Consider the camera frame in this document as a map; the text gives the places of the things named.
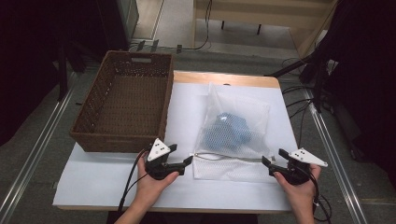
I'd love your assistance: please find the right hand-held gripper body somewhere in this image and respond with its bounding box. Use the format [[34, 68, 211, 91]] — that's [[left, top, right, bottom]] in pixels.
[[270, 147, 329, 187]]

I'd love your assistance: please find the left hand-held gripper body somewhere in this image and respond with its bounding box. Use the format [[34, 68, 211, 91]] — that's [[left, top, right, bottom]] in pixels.
[[144, 137, 185, 181]]

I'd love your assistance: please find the white mesh laundry bag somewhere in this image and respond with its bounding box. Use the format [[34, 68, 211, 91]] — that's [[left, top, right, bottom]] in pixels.
[[191, 81, 277, 184]]

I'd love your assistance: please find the blue cloth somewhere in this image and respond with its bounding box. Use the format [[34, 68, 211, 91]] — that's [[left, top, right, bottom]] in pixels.
[[202, 112, 252, 151]]

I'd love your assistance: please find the brown wicker basket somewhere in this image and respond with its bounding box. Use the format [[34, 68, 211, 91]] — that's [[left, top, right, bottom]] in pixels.
[[69, 50, 176, 154]]

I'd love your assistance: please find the person's left hand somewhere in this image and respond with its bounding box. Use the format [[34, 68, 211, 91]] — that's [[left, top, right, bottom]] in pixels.
[[135, 151, 180, 203]]

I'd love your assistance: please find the person's right hand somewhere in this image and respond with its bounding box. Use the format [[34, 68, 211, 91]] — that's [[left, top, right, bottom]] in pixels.
[[273, 163, 322, 204]]

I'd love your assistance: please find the person's dark clothing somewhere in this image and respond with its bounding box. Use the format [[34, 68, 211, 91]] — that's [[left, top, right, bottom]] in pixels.
[[106, 210, 260, 224]]

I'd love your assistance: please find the black metal stand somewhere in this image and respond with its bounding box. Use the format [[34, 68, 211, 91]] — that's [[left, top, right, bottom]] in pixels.
[[55, 41, 71, 103], [263, 46, 332, 114]]

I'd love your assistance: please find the dark cabinet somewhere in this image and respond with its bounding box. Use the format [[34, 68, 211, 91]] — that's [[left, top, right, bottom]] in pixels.
[[94, 0, 140, 52]]

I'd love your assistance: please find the light wooden furniture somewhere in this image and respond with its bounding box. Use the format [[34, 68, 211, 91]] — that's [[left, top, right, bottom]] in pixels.
[[191, 0, 339, 59]]

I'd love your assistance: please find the black floor cable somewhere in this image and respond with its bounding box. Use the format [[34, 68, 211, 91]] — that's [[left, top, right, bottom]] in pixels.
[[281, 84, 314, 95], [285, 98, 314, 109], [289, 102, 312, 147]]

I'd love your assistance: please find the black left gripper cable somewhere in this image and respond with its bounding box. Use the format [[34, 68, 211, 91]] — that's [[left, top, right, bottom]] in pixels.
[[117, 148, 151, 215]]

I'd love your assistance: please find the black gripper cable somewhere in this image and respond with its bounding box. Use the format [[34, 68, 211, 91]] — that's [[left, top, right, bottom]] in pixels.
[[300, 166, 332, 224], [117, 148, 151, 215]]

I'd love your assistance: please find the aluminium floor rail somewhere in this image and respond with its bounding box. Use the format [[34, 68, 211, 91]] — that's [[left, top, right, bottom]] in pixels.
[[0, 73, 78, 224], [303, 88, 370, 224]]

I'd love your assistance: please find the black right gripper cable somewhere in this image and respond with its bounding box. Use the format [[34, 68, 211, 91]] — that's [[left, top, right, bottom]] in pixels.
[[300, 166, 332, 224]]

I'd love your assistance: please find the black hanging cable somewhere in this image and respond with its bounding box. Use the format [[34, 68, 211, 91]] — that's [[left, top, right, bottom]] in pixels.
[[172, 0, 214, 51]]

